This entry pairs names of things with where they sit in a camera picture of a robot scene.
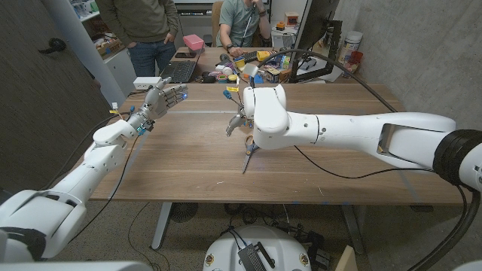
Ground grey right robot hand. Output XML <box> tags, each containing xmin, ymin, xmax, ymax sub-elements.
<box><xmin>225</xmin><ymin>106</ymin><xmax>254</xmax><ymax>138</ymax></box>

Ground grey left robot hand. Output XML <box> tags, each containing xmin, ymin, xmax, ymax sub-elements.
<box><xmin>137</xmin><ymin>76</ymin><xmax>189</xmax><ymax>121</ymax></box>

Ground scissors with yellow grey handles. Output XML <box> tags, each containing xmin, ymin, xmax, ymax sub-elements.
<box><xmin>242</xmin><ymin>134</ymin><xmax>261</xmax><ymax>175</ymax></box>

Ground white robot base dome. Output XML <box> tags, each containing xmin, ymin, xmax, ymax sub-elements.
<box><xmin>203</xmin><ymin>224</ymin><xmax>313</xmax><ymax>271</ymax></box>

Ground white power box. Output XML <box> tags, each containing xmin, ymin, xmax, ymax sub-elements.
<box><xmin>133</xmin><ymin>76</ymin><xmax>163</xmax><ymax>91</ymax></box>

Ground black laptop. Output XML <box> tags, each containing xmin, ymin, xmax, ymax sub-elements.
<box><xmin>160</xmin><ymin>47</ymin><xmax>206</xmax><ymax>84</ymax></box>

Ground white shelf cabinet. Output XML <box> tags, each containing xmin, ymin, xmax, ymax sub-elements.
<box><xmin>69</xmin><ymin>0</ymin><xmax>139</xmax><ymax>97</ymax></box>

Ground printed snack box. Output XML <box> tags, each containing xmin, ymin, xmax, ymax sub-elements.
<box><xmin>264</xmin><ymin>66</ymin><xmax>282</xmax><ymax>84</ymax></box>

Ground pink plastic box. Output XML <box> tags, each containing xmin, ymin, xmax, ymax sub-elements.
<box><xmin>182</xmin><ymin>34</ymin><xmax>206</xmax><ymax>51</ymax></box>

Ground standing person in olive sweater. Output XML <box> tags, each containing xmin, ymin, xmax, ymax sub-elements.
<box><xmin>94</xmin><ymin>0</ymin><xmax>181</xmax><ymax>78</ymax></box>

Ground white drawer unit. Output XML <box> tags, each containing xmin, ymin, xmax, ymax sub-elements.
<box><xmin>270</xmin><ymin>25</ymin><xmax>303</xmax><ymax>50</ymax></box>

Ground brown office chair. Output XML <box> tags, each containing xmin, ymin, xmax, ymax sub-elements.
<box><xmin>210</xmin><ymin>0</ymin><xmax>225</xmax><ymax>48</ymax></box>

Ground black round floor fan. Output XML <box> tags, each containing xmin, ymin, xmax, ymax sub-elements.
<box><xmin>169</xmin><ymin>202</ymin><xmax>200</xmax><ymax>224</ymax></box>

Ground seated person in green t-shirt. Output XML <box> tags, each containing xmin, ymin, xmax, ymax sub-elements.
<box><xmin>216</xmin><ymin>0</ymin><xmax>273</xmax><ymax>58</ymax></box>

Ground metal table leg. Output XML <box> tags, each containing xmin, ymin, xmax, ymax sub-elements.
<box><xmin>340</xmin><ymin>204</ymin><xmax>367</xmax><ymax>255</ymax></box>
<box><xmin>150</xmin><ymin>201</ymin><xmax>174</xmax><ymax>251</ymax></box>

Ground black monitor stand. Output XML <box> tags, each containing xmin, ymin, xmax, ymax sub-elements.
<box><xmin>288</xmin><ymin>19</ymin><xmax>344</xmax><ymax>84</ymax></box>

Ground black computer monitor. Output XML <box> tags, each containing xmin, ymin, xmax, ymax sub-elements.
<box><xmin>293</xmin><ymin>0</ymin><xmax>341</xmax><ymax>62</ymax></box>

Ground red snack pack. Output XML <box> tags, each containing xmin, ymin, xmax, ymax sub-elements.
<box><xmin>343</xmin><ymin>50</ymin><xmax>365</xmax><ymax>75</ymax></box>

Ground black electronics box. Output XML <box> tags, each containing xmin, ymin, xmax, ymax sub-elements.
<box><xmin>237</xmin><ymin>242</ymin><xmax>276</xmax><ymax>271</ymax></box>

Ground white canister with lid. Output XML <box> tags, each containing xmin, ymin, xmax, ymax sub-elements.
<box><xmin>337</xmin><ymin>30</ymin><xmax>364</xmax><ymax>66</ymax></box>

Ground light wooden board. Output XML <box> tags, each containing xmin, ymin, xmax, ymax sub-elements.
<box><xmin>334</xmin><ymin>245</ymin><xmax>359</xmax><ymax>271</ymax></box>

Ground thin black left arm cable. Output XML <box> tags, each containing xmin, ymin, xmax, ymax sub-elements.
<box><xmin>69</xmin><ymin>133</ymin><xmax>142</xmax><ymax>244</ymax></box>

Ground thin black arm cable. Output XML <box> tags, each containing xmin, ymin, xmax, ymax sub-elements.
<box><xmin>69</xmin><ymin>133</ymin><xmax>142</xmax><ymax>244</ymax></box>
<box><xmin>293</xmin><ymin>145</ymin><xmax>438</xmax><ymax>181</ymax></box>

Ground black cable beside left arm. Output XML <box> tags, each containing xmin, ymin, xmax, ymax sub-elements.
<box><xmin>38</xmin><ymin>111</ymin><xmax>131</xmax><ymax>191</ymax></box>

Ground black wall hook strap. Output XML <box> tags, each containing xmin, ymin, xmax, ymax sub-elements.
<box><xmin>37</xmin><ymin>37</ymin><xmax>68</xmax><ymax>55</ymax></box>

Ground black floor cable bundle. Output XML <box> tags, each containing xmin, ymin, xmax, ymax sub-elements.
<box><xmin>221</xmin><ymin>202</ymin><xmax>333</xmax><ymax>270</ymax></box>

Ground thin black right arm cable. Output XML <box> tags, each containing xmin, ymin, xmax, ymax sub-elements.
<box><xmin>293</xmin><ymin>145</ymin><xmax>438</xmax><ymax>181</ymax></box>

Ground thin black floor cable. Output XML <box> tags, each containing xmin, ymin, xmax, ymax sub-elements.
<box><xmin>127</xmin><ymin>202</ymin><xmax>171</xmax><ymax>271</ymax></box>

